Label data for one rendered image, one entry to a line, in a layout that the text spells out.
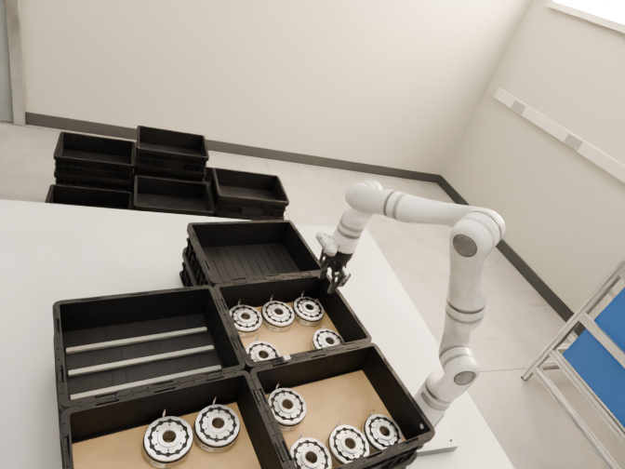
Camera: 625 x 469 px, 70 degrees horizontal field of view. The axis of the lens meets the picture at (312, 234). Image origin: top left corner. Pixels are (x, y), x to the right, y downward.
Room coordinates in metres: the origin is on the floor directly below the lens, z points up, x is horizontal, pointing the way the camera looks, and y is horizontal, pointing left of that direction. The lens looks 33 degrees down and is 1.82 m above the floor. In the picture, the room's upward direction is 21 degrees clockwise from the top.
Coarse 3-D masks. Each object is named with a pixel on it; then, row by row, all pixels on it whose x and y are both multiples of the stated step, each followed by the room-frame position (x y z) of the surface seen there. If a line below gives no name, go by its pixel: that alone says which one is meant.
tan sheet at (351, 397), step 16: (304, 384) 0.82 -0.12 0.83; (320, 384) 0.84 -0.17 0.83; (336, 384) 0.86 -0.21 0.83; (352, 384) 0.88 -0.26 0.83; (368, 384) 0.90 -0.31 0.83; (304, 400) 0.77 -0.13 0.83; (320, 400) 0.79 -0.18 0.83; (336, 400) 0.81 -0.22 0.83; (352, 400) 0.83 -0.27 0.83; (368, 400) 0.85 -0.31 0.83; (320, 416) 0.74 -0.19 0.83; (336, 416) 0.76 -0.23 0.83; (352, 416) 0.78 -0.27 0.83; (368, 416) 0.79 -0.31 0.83; (288, 432) 0.67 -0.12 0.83; (304, 432) 0.68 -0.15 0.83; (320, 432) 0.70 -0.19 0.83; (288, 448) 0.63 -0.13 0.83
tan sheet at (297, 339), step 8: (288, 304) 1.10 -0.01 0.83; (328, 320) 1.10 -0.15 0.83; (264, 328) 0.96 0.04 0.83; (296, 328) 1.01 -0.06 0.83; (304, 328) 1.02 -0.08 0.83; (312, 328) 1.03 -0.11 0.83; (320, 328) 1.05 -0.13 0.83; (328, 328) 1.06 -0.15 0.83; (336, 328) 1.07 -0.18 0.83; (256, 336) 0.92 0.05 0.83; (264, 336) 0.93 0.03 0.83; (272, 336) 0.94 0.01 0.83; (280, 336) 0.96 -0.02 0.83; (288, 336) 0.97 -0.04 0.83; (296, 336) 0.98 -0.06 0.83; (304, 336) 0.99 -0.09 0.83; (248, 344) 0.88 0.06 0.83; (280, 344) 0.92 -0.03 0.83; (288, 344) 0.94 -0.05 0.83; (296, 344) 0.95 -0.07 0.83; (304, 344) 0.96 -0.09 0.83; (280, 352) 0.90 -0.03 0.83; (288, 352) 0.91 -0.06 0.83; (296, 352) 0.92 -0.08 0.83
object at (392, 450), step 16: (336, 352) 0.88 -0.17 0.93; (256, 368) 0.73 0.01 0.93; (272, 368) 0.75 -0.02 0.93; (256, 384) 0.69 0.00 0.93; (400, 384) 0.85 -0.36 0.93; (272, 416) 0.62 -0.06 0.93; (432, 432) 0.74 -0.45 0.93; (400, 448) 0.66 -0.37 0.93; (288, 464) 0.53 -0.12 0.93; (352, 464) 0.58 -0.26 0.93; (368, 464) 0.60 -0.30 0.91
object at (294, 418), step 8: (280, 392) 0.75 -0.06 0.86; (288, 392) 0.76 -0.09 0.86; (296, 392) 0.76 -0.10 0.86; (272, 400) 0.71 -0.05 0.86; (296, 400) 0.74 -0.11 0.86; (272, 408) 0.69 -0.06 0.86; (304, 408) 0.72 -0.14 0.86; (280, 416) 0.68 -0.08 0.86; (288, 416) 0.69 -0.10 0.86; (296, 416) 0.70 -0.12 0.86; (288, 424) 0.67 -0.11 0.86
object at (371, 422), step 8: (376, 416) 0.78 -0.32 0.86; (384, 416) 0.79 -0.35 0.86; (368, 424) 0.75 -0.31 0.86; (376, 424) 0.75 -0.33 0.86; (392, 424) 0.77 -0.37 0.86; (368, 432) 0.72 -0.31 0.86; (400, 432) 0.76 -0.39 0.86; (376, 440) 0.71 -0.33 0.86; (392, 440) 0.73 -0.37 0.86; (400, 440) 0.73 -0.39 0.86; (384, 448) 0.70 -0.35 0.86
